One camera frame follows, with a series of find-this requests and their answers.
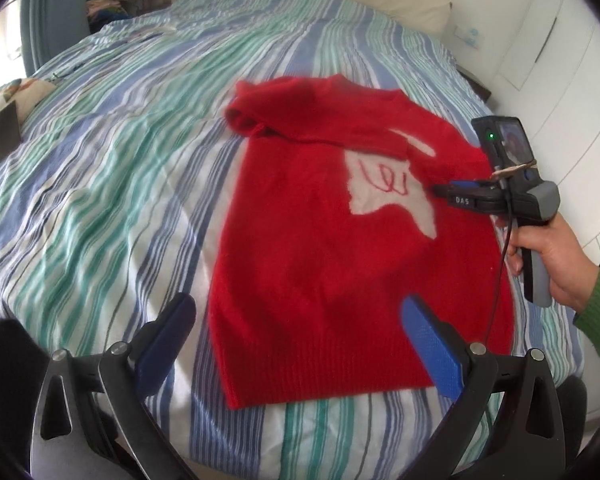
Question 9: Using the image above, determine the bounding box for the white wall outlet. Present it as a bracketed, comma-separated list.
[453, 25, 481, 50]

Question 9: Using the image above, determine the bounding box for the patterned cushion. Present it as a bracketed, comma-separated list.
[0, 78, 56, 160]

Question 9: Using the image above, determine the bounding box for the red knit sweater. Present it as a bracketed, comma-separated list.
[209, 75, 514, 410]

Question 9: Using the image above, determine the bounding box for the person's right hand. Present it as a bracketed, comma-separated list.
[506, 214, 600, 314]

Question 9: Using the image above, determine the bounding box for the striped blue green bedspread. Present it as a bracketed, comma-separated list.
[0, 0, 586, 470]

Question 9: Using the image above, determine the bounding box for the dark wooden nightstand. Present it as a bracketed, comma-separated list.
[456, 66, 492, 103]

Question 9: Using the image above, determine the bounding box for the white wardrobe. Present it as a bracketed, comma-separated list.
[494, 0, 600, 263]

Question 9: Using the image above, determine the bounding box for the teal curtain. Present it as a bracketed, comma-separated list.
[20, 0, 90, 76]

